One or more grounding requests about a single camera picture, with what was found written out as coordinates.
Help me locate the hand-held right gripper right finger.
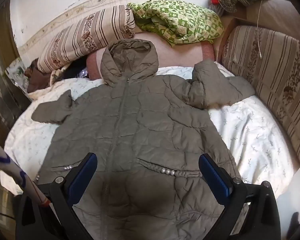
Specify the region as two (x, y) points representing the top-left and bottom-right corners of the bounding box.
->
(198, 153), (282, 240)

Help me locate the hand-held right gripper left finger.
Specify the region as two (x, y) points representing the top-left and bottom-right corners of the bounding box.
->
(15, 152), (98, 240)

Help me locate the grey hooded puffer jacket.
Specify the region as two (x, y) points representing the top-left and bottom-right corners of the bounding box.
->
(31, 39), (255, 240)

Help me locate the white floral bedsheet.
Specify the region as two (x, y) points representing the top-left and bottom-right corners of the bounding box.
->
(4, 66), (300, 240)

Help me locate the white blue-printed garment strip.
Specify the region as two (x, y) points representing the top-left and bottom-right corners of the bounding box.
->
(0, 144), (52, 207)

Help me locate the cream patterned cloth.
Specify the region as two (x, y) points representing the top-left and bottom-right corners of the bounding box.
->
(27, 65), (73, 100)

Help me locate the black cloth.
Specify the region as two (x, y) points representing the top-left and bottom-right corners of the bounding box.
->
(62, 60), (90, 79)

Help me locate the dark brown cloth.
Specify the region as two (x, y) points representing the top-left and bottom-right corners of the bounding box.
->
(24, 58), (52, 93)

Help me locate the striped floral sofa cushion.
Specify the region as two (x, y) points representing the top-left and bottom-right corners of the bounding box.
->
(221, 25), (300, 170)

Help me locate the floral plastic bag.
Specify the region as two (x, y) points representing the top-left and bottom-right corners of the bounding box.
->
(5, 57), (30, 93)

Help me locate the pink quilted mat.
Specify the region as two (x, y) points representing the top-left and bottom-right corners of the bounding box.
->
(86, 33), (215, 80)

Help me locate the wooden cabinet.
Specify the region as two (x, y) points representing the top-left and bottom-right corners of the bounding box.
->
(0, 5), (33, 140)

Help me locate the striped floral beige pillow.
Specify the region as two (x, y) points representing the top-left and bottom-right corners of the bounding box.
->
(37, 5), (136, 74)

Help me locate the green patterned blanket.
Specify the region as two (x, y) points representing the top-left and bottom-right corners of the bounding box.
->
(127, 0), (225, 48)

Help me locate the white cord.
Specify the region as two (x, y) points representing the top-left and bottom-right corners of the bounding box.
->
(256, 0), (263, 57)

